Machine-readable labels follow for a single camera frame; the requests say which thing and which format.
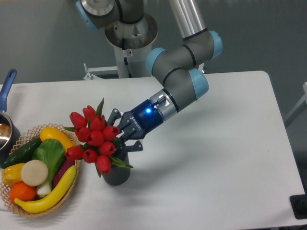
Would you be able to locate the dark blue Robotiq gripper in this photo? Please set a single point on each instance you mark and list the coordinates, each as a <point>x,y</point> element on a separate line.
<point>136,123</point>

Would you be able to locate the red tulip bouquet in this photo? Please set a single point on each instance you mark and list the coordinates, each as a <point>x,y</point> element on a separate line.
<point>99,141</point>

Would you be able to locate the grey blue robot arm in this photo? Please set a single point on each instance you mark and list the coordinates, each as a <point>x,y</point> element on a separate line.
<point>181,88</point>

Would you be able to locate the dark grey ribbed vase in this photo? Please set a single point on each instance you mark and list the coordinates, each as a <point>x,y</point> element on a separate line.
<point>117,175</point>

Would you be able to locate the purple eggplant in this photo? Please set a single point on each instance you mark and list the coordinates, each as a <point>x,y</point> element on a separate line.
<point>63,168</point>

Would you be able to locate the yellow squash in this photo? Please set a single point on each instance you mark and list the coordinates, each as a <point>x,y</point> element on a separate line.
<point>54,133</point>

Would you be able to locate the green leafy bok choy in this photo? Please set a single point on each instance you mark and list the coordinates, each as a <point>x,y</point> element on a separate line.
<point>51,152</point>

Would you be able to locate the beige round disc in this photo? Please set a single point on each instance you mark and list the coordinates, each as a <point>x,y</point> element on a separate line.
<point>34,173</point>

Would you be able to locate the green cucumber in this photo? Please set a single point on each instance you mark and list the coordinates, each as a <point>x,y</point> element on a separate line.
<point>23,154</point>

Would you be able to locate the long yellow banana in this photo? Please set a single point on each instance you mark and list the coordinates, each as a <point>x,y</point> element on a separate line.
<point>53,197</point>

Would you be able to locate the orange fruit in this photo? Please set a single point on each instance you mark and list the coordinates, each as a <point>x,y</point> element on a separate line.
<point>23,192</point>

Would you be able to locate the yellow bell pepper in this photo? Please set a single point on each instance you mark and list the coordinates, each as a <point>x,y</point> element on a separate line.
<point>12,174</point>

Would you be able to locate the black device at edge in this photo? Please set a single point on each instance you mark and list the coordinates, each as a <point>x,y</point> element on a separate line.
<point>299,206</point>

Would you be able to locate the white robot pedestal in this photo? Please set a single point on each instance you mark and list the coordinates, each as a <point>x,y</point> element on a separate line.
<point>132,43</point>

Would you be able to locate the blue handled saucepan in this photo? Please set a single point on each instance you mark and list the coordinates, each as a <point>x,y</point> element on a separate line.
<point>9,133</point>

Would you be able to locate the white frame at right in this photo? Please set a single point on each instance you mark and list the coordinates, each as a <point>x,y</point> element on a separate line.
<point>297,109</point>

